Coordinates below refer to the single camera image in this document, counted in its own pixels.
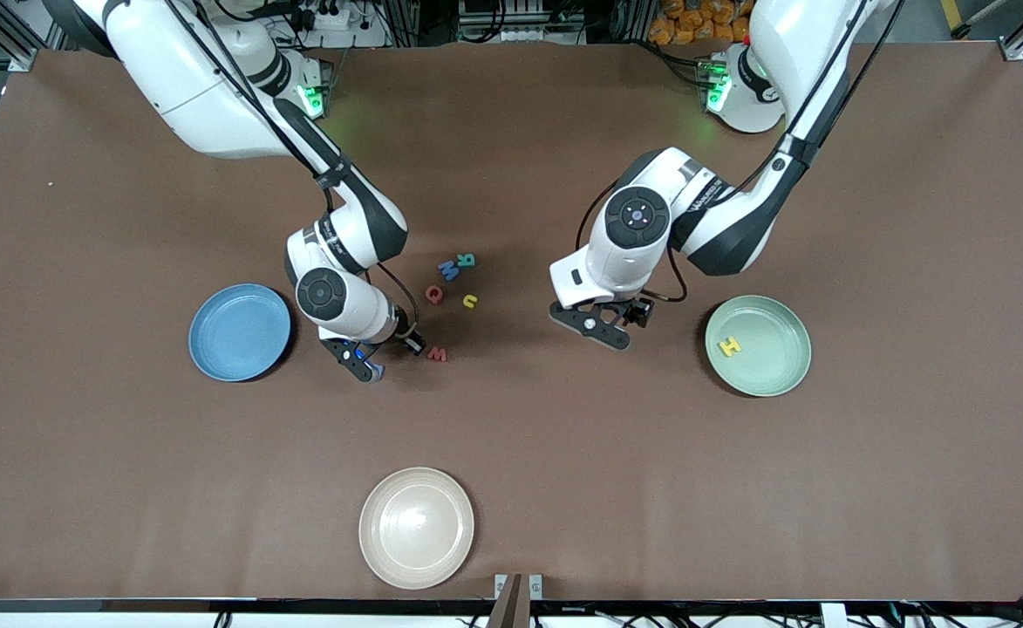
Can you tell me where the green plate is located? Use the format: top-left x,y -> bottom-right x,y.
705,295 -> 813,399

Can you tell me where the blue plate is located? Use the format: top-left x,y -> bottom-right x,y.
188,283 -> 292,383

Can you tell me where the beige plate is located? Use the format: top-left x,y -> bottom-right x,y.
358,467 -> 475,590

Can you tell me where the grey electronics box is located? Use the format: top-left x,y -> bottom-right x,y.
457,0 -> 590,44

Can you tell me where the orange packet bag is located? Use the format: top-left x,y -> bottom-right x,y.
649,0 -> 752,44

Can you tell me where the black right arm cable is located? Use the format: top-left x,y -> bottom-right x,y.
162,0 -> 420,341

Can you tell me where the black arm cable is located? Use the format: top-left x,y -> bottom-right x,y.
574,0 -> 904,304
162,0 -> 420,341

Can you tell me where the white left camera mount block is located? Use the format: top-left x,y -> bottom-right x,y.
549,256 -> 624,309

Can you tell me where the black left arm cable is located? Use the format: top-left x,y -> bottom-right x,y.
574,0 -> 904,304

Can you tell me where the brown stand post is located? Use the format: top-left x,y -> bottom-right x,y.
487,573 -> 525,628

